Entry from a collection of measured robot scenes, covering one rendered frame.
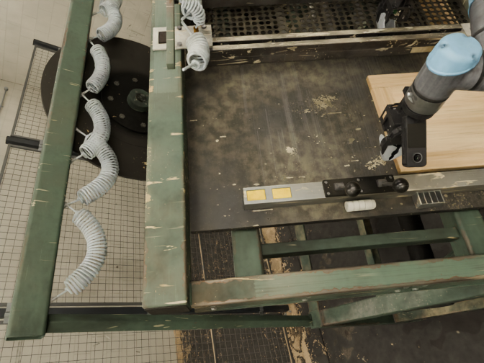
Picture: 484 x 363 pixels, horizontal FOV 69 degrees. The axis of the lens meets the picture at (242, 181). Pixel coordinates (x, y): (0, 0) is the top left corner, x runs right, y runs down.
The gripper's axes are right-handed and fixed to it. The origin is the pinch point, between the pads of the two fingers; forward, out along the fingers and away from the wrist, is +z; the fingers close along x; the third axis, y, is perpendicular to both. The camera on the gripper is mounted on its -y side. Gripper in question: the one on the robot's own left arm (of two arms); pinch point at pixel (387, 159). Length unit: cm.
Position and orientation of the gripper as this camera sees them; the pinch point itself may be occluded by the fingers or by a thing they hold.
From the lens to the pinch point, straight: 99.4
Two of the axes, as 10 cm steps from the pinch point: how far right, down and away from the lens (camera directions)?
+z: -0.1, 4.6, 8.9
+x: -10.0, 0.8, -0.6
